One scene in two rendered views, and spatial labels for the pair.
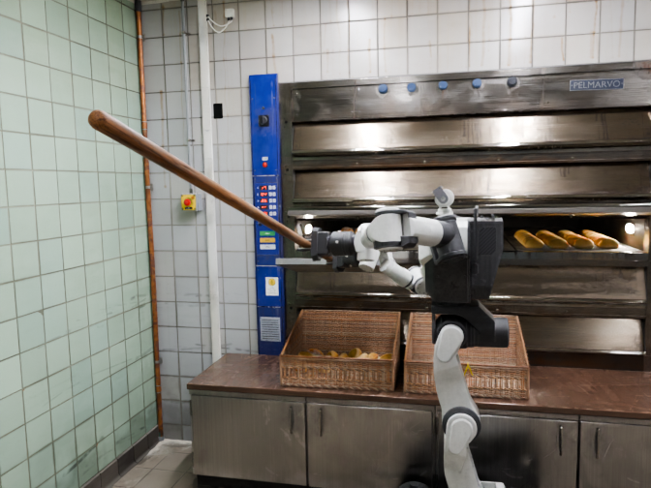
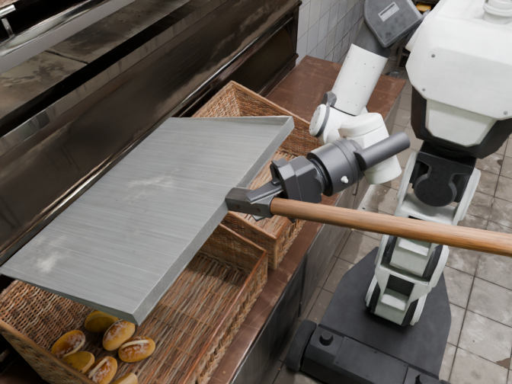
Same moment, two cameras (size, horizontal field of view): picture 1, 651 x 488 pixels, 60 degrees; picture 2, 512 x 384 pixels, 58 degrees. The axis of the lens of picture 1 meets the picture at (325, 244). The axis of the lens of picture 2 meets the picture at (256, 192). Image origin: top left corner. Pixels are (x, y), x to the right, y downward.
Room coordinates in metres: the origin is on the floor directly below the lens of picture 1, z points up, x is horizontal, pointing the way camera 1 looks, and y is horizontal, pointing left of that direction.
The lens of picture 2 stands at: (2.33, 0.53, 1.79)
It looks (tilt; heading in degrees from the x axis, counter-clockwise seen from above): 44 degrees down; 286
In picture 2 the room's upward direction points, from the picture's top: straight up
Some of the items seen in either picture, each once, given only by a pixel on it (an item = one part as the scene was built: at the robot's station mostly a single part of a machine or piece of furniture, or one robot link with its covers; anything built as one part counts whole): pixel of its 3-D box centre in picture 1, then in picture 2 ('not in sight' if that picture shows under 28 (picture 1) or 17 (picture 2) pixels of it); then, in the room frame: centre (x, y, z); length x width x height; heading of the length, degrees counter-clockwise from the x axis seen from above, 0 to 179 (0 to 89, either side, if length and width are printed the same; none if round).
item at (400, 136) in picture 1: (460, 132); not in sight; (2.95, -0.71, 1.80); 1.79 x 0.11 x 0.19; 77
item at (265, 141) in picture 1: (310, 249); not in sight; (4.09, 0.11, 1.07); 1.93 x 0.16 x 2.15; 167
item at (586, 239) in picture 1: (562, 238); not in sight; (3.25, -1.37, 1.21); 0.61 x 0.48 x 0.06; 167
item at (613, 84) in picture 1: (460, 94); not in sight; (2.97, -0.71, 1.99); 1.80 x 0.08 x 0.21; 77
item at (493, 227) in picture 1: (461, 255); (481, 67); (2.10, -0.51, 1.27); 0.34 x 0.30 x 0.36; 164
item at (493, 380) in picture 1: (464, 351); (251, 165); (2.68, -0.67, 0.72); 0.56 x 0.49 x 0.28; 77
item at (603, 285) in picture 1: (459, 281); (175, 73); (2.95, -0.71, 1.02); 1.79 x 0.11 x 0.19; 77
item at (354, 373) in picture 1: (343, 346); (145, 293); (2.81, -0.08, 0.72); 0.56 x 0.49 x 0.28; 79
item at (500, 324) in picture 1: (469, 323); (448, 152); (2.10, -0.54, 1.01); 0.28 x 0.13 x 0.18; 78
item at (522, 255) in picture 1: (459, 254); (164, 30); (2.97, -0.71, 1.16); 1.80 x 0.06 x 0.04; 77
